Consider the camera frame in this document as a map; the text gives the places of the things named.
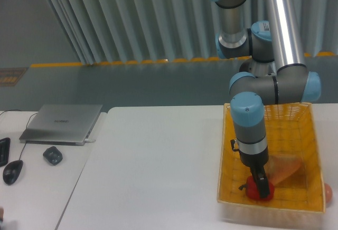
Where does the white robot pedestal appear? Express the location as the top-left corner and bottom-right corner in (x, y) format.
(239, 57), (277, 77)

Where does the triangular bread piece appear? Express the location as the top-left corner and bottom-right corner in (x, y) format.
(264, 155), (302, 186)

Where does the silver laptop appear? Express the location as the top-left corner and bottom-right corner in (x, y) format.
(20, 104), (102, 146)

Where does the black mouse cable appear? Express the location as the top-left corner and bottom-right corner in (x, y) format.
(0, 109), (39, 162)

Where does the grey folding partition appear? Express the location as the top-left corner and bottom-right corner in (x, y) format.
(47, 0), (337, 65)

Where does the orange-red round fruit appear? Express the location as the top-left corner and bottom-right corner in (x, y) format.
(324, 183), (333, 205)

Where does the black computer mouse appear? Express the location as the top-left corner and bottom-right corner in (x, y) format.
(3, 160), (23, 185)

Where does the yellow woven basket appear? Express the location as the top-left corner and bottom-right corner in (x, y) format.
(217, 103), (326, 214)

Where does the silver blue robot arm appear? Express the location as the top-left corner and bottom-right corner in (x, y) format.
(211, 0), (321, 199)

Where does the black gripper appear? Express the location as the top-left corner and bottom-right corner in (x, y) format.
(230, 139), (270, 198)

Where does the small black device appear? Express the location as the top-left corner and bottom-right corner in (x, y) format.
(43, 146), (63, 166)

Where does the red bell pepper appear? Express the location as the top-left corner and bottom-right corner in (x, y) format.
(239, 176), (275, 201)

